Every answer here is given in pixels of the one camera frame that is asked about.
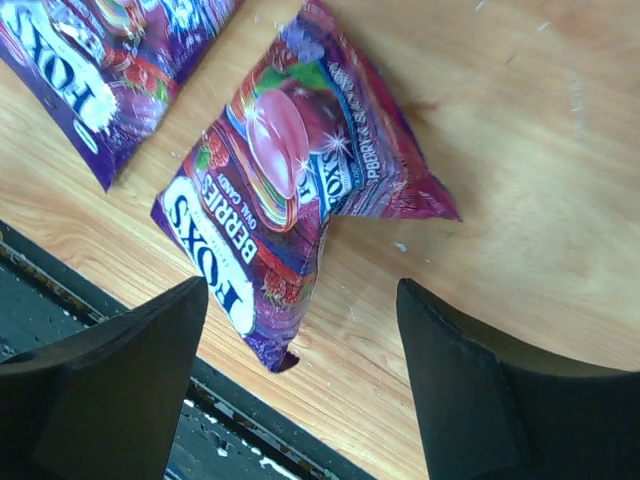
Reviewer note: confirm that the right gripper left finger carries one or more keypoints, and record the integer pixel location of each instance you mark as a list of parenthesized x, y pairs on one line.
[(103, 403)]

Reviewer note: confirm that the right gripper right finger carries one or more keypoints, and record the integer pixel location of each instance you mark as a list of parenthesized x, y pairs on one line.
[(490, 406)]

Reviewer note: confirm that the purple snack packet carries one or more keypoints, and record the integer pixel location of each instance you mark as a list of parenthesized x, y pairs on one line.
[(313, 131), (107, 71)]

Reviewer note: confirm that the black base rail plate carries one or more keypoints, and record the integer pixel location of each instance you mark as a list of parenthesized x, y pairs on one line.
[(223, 432)]

